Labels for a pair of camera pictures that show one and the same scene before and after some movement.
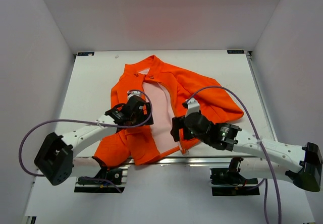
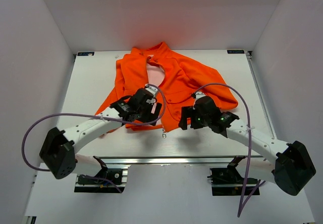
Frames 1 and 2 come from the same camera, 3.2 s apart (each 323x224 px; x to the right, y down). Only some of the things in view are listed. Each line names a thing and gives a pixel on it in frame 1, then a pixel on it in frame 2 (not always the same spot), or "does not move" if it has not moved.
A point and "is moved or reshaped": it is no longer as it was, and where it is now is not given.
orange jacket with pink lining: x=149 y=92 is moved or reshaped
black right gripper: x=177 y=123 → x=188 y=112
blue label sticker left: x=86 y=53 does not move
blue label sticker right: x=235 y=51 does not move
